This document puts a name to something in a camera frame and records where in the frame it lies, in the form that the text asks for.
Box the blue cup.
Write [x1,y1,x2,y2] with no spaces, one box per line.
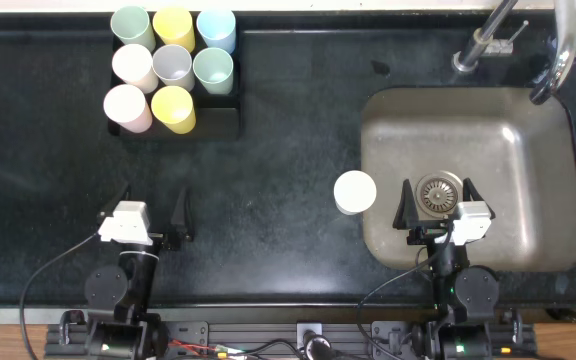
[195,8,238,55]

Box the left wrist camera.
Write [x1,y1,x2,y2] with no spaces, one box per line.
[97,200,154,247]

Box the grey cup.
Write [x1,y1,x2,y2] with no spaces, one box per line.
[151,43,197,93]

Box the green cup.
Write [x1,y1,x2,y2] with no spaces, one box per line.
[109,4,157,53]
[192,46,235,96]

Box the steel tap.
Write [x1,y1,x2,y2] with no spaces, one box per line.
[450,0,576,107]

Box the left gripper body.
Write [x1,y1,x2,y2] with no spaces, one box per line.
[147,231,190,252]

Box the pink cup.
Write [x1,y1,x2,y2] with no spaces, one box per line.
[102,83,154,135]

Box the black tray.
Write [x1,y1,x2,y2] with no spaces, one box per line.
[106,29,242,142]

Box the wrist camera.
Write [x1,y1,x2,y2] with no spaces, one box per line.
[434,200,494,247]
[97,200,154,247]

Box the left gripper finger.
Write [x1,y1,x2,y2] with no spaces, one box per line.
[97,182,132,224]
[168,185,196,244]

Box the steel sink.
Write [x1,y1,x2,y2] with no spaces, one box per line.
[360,85,576,274]

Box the white cup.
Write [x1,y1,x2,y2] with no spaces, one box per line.
[111,43,160,95]
[332,170,378,216]

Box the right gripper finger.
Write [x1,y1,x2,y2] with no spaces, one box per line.
[461,176,497,221]
[392,178,420,231]

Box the yellow cup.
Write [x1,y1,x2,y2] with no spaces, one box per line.
[151,5,197,54]
[150,84,198,136]

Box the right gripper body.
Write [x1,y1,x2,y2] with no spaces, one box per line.
[406,223,454,247]

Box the mounting rail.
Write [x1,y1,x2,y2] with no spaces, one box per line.
[45,309,539,360]

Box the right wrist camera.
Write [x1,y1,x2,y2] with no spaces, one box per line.
[434,200,494,247]

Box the black cable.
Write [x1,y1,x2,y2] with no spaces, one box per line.
[356,219,457,360]
[18,231,102,360]

